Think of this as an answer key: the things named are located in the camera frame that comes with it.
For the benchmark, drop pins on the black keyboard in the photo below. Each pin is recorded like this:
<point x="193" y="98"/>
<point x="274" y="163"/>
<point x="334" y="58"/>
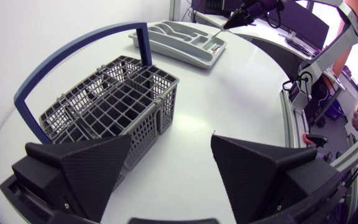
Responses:
<point x="297" y="45"/>

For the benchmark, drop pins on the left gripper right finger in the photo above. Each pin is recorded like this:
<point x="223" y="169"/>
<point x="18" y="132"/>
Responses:
<point x="259" y="174"/>

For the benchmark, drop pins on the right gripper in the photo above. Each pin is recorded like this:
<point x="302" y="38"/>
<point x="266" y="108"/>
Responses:
<point x="263" y="7"/>

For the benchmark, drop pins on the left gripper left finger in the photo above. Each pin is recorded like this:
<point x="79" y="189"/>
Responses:
<point x="89" y="174"/>

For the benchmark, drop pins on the steel spoon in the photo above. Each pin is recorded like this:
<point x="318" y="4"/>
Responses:
<point x="215" y="48"/>
<point x="217" y="34"/>

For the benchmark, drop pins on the grey cutlery tray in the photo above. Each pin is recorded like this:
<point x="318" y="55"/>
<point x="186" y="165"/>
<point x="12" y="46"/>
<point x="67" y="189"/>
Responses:
<point x="172" y="53"/>

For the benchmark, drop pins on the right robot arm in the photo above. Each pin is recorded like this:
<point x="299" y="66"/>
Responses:
<point x="337" y="49"/>

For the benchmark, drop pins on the grey cutlery basket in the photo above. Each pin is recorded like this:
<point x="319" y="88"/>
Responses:
<point x="144" y="46"/>

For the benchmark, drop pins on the dark screen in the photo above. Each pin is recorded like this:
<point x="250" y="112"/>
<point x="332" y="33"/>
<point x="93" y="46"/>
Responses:
<point x="300" y="21"/>

